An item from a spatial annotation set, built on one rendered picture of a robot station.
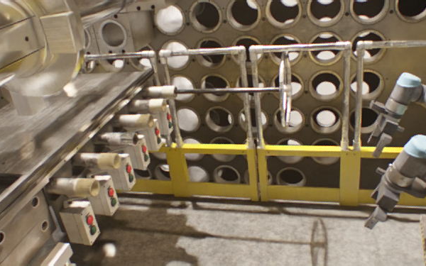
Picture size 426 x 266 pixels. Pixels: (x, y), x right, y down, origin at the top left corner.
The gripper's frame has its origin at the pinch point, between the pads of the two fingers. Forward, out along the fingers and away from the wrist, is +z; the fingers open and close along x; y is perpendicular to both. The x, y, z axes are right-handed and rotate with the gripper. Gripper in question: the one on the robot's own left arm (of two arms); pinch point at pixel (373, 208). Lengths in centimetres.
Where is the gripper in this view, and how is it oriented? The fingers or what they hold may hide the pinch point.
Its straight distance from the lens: 141.5
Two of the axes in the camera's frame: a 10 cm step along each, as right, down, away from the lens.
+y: -8.8, -4.3, 2.0
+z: -1.9, 7.1, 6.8
